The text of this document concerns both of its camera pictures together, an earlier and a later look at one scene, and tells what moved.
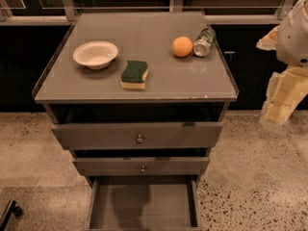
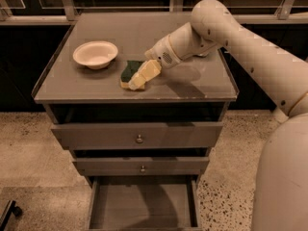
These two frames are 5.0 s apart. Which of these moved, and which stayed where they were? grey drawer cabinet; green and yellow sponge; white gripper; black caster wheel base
Moved: white gripper
Stayed: grey drawer cabinet; black caster wheel base; green and yellow sponge
